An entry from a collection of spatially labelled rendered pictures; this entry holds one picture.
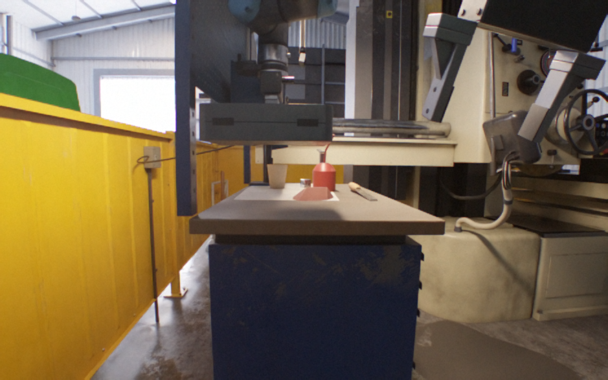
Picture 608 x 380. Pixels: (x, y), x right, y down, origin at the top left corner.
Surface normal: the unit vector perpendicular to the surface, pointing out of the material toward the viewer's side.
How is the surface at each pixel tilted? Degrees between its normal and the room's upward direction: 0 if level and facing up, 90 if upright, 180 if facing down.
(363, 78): 90
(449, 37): 113
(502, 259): 90
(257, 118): 90
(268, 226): 90
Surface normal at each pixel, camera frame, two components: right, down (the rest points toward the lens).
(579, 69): 0.04, 0.48
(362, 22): 0.10, 0.10
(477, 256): -0.15, 0.10
